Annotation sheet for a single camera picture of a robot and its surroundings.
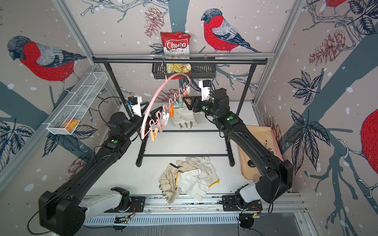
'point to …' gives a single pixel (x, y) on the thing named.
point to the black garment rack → (141, 154)
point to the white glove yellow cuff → (188, 181)
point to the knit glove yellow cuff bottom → (208, 174)
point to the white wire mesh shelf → (65, 120)
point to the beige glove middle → (167, 182)
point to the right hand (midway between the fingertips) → (186, 97)
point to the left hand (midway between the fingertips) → (157, 102)
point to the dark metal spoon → (251, 163)
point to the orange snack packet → (71, 124)
